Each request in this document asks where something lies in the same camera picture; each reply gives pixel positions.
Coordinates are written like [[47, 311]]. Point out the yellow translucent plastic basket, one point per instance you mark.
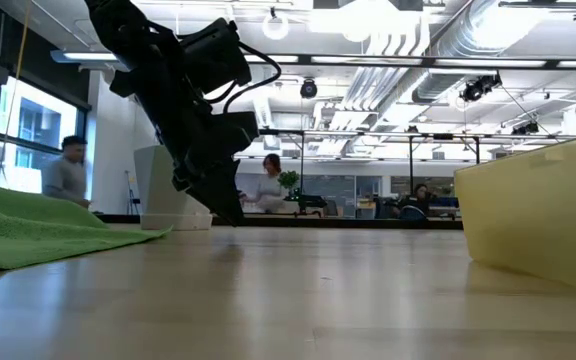
[[543, 215]]

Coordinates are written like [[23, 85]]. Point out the person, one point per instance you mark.
[[418, 200], [65, 180], [268, 192]]

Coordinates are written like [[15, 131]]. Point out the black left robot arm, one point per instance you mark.
[[133, 40]]

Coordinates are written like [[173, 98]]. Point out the thin background stand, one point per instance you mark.
[[134, 202]]

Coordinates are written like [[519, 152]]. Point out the black background equipment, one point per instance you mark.
[[310, 202]]

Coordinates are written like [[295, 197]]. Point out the dark green microfiber towel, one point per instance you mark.
[[43, 235]]

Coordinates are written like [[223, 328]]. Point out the background potted plant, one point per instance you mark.
[[289, 180]]

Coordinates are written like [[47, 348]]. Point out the black ceiling camera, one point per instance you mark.
[[525, 129], [478, 89], [309, 89]]

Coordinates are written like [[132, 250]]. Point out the black background gantry frame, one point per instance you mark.
[[410, 170]]

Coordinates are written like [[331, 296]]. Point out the large window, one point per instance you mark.
[[38, 130]]

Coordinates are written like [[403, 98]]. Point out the long ceiling light rail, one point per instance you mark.
[[368, 60]]

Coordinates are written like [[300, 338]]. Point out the fluorescent ceiling lamp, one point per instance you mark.
[[88, 56]]

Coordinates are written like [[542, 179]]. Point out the white hexagonal plant pot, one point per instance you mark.
[[158, 200]]

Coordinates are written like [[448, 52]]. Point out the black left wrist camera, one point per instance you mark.
[[238, 129]]

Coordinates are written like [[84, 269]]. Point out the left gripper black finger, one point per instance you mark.
[[213, 195], [238, 190]]

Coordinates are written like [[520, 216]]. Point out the black aluminium table frame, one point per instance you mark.
[[343, 222]]

